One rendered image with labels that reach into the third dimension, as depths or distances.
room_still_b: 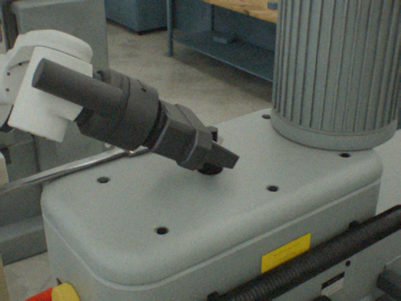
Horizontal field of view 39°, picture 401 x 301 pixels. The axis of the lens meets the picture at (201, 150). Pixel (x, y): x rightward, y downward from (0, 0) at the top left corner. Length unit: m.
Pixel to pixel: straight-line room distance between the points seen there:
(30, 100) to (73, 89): 0.06
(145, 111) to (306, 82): 0.26
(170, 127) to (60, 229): 0.19
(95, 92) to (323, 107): 0.35
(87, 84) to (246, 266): 0.30
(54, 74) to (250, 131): 0.39
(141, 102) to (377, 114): 0.36
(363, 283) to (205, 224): 0.42
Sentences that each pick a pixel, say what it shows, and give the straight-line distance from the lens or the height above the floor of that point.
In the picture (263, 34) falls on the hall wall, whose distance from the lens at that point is 7.07.
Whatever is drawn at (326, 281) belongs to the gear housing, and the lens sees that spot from 0.92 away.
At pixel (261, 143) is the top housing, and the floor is 1.89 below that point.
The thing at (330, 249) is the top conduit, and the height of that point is 1.81.
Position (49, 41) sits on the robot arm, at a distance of 0.68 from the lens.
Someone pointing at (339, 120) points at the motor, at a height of 1.94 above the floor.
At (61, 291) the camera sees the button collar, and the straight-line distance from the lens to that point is 0.77.
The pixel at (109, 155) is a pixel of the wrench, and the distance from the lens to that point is 0.83.
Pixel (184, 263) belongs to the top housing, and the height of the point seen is 1.87.
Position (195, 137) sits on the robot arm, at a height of 1.97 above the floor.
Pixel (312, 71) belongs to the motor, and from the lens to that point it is 0.83.
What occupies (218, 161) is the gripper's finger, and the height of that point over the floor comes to 1.92.
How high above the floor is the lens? 2.28
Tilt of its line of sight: 27 degrees down
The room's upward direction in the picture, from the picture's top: straight up
